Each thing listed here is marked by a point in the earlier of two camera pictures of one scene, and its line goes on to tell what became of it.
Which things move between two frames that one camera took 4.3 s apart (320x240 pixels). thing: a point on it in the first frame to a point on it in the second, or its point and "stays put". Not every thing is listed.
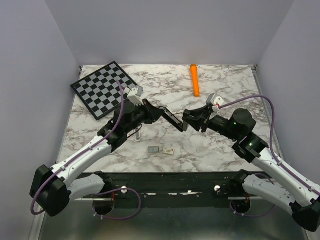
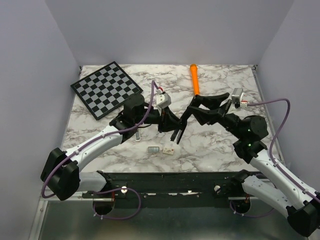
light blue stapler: x=138 y=134 stays put
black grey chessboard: x=99 y=91 stays put
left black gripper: x=153 y=114 to x=168 y=121
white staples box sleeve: x=169 y=151 stays put
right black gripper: x=200 y=117 to x=213 y=102
